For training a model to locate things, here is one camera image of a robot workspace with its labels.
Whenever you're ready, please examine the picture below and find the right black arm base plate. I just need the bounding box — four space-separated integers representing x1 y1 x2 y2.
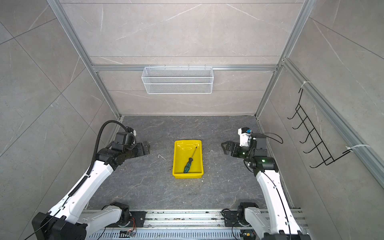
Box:
221 209 240 227

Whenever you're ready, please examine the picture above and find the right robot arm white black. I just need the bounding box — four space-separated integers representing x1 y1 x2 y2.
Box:
221 128 311 240

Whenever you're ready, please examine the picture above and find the yellow plastic bin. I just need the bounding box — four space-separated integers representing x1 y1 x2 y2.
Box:
172 140 204 179

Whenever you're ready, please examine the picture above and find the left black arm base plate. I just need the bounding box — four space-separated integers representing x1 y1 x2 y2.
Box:
117 211 147 228

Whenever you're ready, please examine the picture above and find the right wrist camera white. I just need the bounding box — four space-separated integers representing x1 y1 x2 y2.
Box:
238 127 252 147

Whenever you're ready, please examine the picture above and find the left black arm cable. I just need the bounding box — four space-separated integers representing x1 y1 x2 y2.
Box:
86 120 130 176

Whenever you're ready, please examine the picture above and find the black wire hook rack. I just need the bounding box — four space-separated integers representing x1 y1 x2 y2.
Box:
287 89 353 169

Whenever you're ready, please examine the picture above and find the green black handled screwdriver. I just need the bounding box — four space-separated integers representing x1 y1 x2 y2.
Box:
183 147 198 174

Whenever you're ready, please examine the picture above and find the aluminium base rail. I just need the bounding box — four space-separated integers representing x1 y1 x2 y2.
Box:
56 209 313 240

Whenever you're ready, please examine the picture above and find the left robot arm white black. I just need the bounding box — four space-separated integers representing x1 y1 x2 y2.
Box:
32 128 150 240

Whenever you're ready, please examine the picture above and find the white wire mesh basket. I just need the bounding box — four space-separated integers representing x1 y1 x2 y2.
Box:
142 66 214 95

